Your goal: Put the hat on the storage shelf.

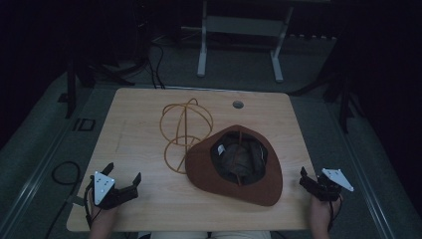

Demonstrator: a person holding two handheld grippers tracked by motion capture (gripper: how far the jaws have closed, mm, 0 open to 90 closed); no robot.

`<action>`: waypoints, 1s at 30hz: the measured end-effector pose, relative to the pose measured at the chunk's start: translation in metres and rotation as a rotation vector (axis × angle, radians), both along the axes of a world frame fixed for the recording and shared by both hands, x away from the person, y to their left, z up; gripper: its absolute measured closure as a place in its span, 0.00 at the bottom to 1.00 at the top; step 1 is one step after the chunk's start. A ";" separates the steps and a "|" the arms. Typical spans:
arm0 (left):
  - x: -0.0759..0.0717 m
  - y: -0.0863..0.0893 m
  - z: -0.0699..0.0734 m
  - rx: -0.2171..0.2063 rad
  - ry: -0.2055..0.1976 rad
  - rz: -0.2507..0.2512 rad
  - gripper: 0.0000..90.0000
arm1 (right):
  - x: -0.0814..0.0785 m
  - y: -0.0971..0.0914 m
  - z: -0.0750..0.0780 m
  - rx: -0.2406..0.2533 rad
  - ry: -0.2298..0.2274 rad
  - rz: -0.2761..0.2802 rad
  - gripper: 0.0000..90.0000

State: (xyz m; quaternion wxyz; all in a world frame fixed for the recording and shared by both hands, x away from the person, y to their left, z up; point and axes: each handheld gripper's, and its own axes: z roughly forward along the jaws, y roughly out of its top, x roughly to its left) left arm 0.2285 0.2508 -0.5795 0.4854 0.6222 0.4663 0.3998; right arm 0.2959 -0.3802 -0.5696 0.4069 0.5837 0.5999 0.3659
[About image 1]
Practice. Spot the person's right hand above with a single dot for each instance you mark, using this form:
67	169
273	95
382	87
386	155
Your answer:
320	215

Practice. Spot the black metal stand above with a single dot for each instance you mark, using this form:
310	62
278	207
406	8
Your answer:
345	99
70	89

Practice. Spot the brown brimmed hat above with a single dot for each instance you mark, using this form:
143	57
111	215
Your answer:
205	166

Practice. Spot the grey round table grommet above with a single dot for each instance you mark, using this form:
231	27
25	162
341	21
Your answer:
238	105

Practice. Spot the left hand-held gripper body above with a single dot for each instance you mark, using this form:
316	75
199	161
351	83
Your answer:
109	194

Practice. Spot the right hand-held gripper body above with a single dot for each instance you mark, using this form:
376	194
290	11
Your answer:
328	186

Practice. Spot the black rectangular floor frame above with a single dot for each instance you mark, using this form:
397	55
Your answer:
87	124

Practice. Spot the person's left hand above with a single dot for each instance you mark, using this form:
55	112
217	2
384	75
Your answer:
103	219

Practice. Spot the white metal desk frame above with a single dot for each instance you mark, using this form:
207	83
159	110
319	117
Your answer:
244	26

